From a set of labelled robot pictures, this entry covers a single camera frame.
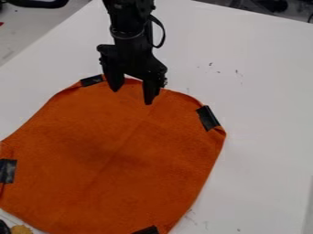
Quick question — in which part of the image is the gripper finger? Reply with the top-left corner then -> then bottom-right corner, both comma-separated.
99,54 -> 126,93
140,71 -> 167,106

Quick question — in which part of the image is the orange cloth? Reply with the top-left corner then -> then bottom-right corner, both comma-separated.
0,74 -> 228,234

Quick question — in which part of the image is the yellow toy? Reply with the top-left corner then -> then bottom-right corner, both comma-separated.
9,224 -> 35,234

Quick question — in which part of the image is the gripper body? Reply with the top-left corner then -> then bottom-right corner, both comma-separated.
95,29 -> 169,82

